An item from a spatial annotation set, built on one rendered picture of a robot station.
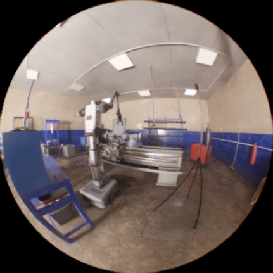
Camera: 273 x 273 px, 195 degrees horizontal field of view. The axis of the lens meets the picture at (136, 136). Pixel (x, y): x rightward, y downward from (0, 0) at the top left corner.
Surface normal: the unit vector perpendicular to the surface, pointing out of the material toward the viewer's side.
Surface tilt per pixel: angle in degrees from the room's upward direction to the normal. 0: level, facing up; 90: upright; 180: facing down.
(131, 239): 0
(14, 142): 90
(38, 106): 90
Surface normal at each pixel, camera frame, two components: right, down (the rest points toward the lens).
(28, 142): 0.93, 0.04
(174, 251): 0.01, -1.00
